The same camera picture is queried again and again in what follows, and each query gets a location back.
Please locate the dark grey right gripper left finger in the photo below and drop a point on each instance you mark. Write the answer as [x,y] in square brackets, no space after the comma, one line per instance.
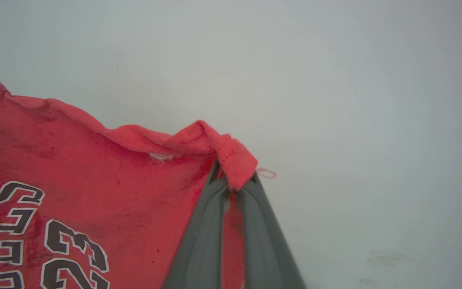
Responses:
[203,249]

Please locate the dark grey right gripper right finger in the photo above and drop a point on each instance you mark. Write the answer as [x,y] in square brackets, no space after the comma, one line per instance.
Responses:
[263,249]

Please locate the red jersey garment with print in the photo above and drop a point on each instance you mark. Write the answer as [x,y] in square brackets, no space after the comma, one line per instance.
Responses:
[94,180]

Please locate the grey fabric covered surface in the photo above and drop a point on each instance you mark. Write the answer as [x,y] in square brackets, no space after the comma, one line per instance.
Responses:
[335,120]

